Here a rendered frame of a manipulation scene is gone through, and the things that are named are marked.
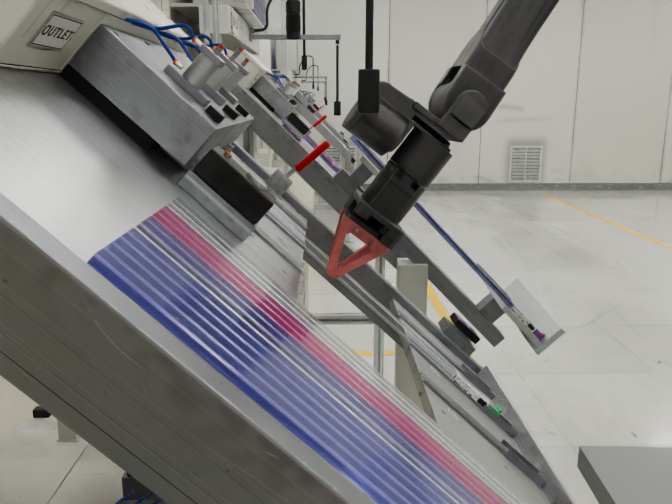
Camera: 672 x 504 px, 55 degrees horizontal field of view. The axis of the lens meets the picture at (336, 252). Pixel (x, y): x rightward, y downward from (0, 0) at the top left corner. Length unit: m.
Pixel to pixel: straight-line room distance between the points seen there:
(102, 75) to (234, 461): 0.40
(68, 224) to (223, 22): 1.37
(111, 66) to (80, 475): 0.63
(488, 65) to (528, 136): 8.03
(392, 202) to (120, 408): 0.49
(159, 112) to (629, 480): 0.84
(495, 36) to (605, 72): 8.35
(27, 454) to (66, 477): 0.11
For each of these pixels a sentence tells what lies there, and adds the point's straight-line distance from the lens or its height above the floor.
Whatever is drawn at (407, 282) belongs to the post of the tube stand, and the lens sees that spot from 1.30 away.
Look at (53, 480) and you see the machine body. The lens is 1.06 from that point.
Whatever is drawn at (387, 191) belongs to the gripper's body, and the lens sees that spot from 0.75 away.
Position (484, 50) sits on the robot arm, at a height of 1.20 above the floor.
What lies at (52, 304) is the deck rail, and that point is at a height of 1.06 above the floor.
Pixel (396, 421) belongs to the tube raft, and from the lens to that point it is 0.50.
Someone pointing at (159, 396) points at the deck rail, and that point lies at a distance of 0.32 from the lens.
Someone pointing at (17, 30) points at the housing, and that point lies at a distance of 0.52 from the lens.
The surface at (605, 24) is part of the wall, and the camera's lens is 9.13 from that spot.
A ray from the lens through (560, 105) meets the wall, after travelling 8.91.
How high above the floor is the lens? 1.15
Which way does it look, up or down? 13 degrees down
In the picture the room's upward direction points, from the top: straight up
